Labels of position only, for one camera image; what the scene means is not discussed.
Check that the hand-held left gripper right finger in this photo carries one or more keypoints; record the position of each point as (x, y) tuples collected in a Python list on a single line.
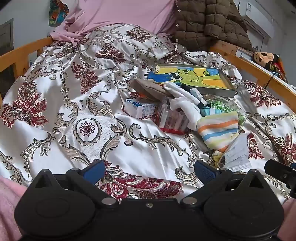
[(204, 172)]

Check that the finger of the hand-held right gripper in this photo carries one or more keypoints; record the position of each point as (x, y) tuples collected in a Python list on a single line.
[(277, 170), (293, 166)]

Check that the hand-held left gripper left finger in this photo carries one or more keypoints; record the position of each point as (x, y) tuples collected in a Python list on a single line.
[(93, 172)]

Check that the grey white sock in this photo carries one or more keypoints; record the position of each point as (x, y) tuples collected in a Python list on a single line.
[(235, 153)]

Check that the striped baby towel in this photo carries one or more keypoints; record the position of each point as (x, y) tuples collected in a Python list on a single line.
[(217, 129)]

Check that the light blue sock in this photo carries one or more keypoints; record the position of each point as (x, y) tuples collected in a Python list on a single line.
[(197, 95)]

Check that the grey metal tray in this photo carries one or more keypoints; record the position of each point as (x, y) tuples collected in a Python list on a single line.
[(222, 93)]

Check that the floral patterned satin quilt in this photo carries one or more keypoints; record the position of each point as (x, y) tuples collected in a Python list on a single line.
[(69, 129)]

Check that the red clear plastic packet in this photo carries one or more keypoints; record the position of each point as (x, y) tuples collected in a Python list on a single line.
[(171, 122)]

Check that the green dotted plastic bag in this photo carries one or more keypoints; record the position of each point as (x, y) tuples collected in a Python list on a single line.
[(222, 104)]

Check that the blue white carton box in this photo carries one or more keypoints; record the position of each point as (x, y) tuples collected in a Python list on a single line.
[(138, 109)]

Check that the black patterned sock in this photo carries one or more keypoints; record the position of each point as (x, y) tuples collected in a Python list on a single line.
[(186, 87)]

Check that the white side ledge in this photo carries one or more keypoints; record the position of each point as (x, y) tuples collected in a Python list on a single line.
[(254, 63)]

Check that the brown spotted plush toy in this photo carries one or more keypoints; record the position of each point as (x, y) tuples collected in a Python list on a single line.
[(261, 58)]

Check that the brown quilted jacket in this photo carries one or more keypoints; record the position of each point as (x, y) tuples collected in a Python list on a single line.
[(203, 20)]

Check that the white air conditioner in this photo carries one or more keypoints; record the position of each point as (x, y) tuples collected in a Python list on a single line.
[(256, 14)]

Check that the pink hanging sheet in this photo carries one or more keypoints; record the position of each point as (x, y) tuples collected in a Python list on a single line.
[(115, 11)]

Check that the kite-shaped cartoon poster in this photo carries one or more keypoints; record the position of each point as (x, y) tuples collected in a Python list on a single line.
[(57, 14)]

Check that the wooden bed frame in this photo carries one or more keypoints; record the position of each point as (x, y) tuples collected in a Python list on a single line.
[(23, 52)]

